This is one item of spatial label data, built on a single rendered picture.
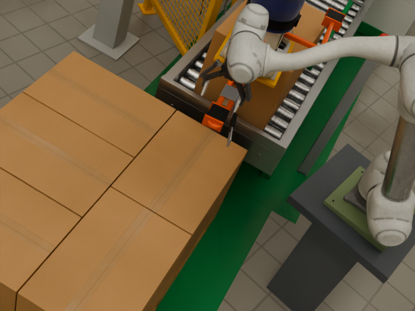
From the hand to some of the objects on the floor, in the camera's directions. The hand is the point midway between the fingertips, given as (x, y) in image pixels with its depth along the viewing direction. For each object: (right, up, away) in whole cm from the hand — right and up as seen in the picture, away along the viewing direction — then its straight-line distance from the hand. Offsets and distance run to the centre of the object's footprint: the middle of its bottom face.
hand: (220, 100), depth 221 cm
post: (+54, -30, +146) cm, 158 cm away
